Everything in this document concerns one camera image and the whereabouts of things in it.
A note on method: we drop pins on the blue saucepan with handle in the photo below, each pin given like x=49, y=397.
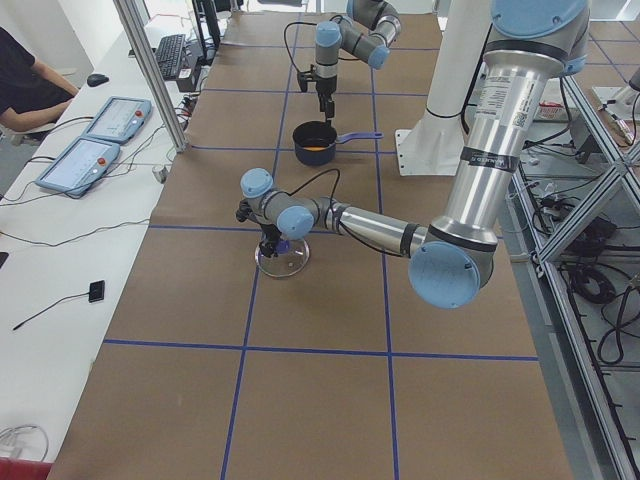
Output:
x=319, y=133

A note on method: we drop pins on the brown table mat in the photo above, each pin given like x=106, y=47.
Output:
x=212, y=370

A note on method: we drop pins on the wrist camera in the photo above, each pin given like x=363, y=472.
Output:
x=244, y=212
x=305, y=78

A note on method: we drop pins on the seated person in black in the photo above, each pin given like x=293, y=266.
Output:
x=32, y=93

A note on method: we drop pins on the lower teach pendant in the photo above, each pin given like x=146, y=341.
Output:
x=79, y=166

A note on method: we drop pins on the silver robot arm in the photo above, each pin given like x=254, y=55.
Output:
x=491, y=72
x=365, y=32

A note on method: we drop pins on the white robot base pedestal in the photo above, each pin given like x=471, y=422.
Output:
x=434, y=144

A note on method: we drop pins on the glass lid with blue knob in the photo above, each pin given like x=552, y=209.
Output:
x=289, y=258

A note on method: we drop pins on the aluminium frame post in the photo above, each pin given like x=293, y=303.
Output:
x=132, y=23

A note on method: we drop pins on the teach pendant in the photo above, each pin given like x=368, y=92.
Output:
x=79, y=166
x=119, y=120

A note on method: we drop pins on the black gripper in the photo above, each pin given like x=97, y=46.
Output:
x=325, y=86
x=270, y=234

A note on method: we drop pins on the black computer mouse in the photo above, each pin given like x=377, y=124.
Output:
x=96, y=79

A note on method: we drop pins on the black keyboard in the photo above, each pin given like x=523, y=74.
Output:
x=169, y=54

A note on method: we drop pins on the upper teach pendant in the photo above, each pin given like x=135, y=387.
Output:
x=119, y=120

